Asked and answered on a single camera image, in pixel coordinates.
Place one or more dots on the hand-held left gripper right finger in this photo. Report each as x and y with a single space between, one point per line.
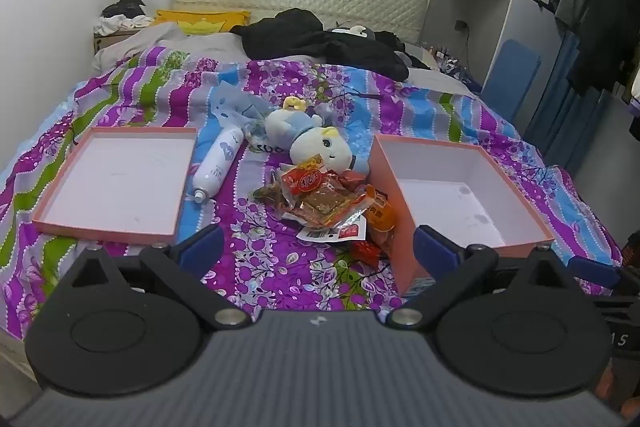
435 249

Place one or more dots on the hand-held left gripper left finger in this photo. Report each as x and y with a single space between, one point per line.
200 249

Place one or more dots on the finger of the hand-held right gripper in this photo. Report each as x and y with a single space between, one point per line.
595 272

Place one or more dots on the pink cardboard box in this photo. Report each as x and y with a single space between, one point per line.
390 207

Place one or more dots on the orange snack packet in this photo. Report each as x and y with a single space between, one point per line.
382 212

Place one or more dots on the red foil candy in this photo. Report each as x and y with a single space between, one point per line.
367 253

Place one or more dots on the green-edged snack packet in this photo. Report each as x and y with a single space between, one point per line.
270 194

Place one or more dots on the clear red-bordered snack packet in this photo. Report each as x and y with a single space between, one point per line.
325 204

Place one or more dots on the red label snack packet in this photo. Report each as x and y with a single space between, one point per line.
305 181

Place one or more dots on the dark red black object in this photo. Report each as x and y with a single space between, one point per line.
631 252

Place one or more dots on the white spray bottle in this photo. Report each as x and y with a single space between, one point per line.
215 162

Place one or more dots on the pink box lid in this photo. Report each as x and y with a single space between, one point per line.
120 177

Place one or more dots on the light blue plastic bag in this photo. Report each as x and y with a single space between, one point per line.
230 107

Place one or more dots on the white blue plush toy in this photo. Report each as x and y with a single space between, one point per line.
320 147

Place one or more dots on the blue curtain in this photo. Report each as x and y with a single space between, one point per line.
565 107

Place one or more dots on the white purple puffer jacket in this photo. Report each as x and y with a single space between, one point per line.
635 107

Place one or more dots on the blue foam board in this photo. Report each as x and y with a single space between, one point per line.
512 82

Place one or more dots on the bedside bottle clutter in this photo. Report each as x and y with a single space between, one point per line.
450 62

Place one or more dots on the grey quilt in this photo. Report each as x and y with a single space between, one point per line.
160 39

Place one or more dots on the yellow pillow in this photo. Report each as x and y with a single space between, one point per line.
200 21

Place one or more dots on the black white plush toy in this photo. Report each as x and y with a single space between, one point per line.
355 31

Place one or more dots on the black clothing pile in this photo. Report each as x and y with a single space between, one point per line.
300 37

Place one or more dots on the crumpled white cloth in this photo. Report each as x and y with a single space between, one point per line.
120 24

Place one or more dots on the black hanging jacket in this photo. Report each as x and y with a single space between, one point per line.
610 22

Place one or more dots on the small black cloth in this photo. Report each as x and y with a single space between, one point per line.
122 6

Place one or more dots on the wall power outlet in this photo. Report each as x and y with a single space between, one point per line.
461 26

